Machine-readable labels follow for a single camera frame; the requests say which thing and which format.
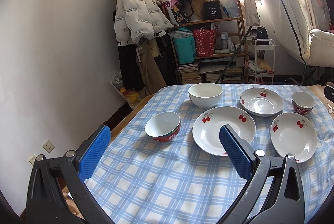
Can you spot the stack of books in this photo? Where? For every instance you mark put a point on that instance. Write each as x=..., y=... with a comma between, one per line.
x=190, y=73

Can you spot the teal shopping bag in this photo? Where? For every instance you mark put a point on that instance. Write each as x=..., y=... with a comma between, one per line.
x=184, y=44

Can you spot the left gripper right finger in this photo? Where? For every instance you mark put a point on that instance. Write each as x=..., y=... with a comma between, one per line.
x=284, y=202

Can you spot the white wall socket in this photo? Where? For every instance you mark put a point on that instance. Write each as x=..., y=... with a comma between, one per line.
x=32, y=159
x=48, y=146

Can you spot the white puffer jacket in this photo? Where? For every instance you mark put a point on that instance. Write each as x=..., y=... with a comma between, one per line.
x=138, y=19

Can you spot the cherry plate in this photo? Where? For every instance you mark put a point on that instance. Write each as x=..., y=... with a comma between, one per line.
x=261, y=102
x=205, y=131
x=293, y=133

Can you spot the white duvet bedding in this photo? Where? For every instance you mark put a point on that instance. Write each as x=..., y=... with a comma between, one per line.
x=312, y=47

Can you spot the red patterned bowl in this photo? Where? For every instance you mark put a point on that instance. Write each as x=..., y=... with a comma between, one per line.
x=302, y=102
x=163, y=127

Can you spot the cherry plate back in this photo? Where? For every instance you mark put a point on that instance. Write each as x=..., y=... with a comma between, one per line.
x=261, y=102

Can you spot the black box marked 40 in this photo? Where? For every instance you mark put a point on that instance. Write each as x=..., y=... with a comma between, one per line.
x=212, y=10

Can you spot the wooden shelf unit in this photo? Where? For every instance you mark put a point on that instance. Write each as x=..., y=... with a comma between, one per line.
x=230, y=54

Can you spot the large white bowl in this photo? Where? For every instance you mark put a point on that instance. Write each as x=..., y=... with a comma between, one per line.
x=205, y=95

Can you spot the white metal trolley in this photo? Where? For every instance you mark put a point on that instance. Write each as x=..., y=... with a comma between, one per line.
x=261, y=63

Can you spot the red gift bag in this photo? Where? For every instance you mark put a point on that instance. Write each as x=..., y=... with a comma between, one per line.
x=205, y=41

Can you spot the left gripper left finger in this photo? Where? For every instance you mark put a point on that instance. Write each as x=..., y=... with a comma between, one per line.
x=45, y=200

